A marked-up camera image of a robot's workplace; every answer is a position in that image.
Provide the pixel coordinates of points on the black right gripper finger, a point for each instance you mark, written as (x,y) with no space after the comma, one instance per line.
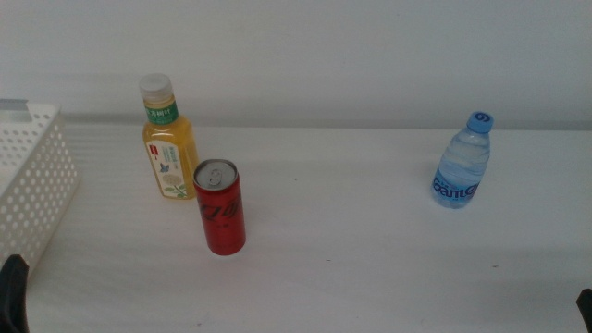
(586,305)

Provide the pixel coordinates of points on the yellow tea bottle green label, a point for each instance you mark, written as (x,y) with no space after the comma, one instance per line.
(168,139)

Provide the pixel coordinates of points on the clear water bottle blue cap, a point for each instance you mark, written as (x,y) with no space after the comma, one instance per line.
(462,166)

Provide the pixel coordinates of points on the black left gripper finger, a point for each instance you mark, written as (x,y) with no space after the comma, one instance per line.
(13,296)

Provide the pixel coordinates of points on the white perforated plastic basket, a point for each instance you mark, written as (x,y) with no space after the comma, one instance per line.
(46,115)

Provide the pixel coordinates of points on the red soda can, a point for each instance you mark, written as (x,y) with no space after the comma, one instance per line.
(222,222)

